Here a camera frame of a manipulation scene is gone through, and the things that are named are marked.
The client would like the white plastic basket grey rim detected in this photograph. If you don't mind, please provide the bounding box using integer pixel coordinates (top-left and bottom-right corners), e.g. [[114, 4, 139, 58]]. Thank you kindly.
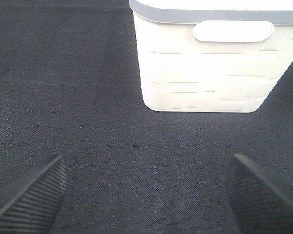
[[129, 0, 293, 113]]

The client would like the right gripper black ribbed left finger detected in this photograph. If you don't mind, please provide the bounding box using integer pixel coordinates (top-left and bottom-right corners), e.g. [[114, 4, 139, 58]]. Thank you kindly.
[[0, 155, 67, 234]]

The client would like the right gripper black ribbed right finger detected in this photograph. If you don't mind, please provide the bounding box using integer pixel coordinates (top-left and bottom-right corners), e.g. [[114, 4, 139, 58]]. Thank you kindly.
[[226, 154, 293, 234]]

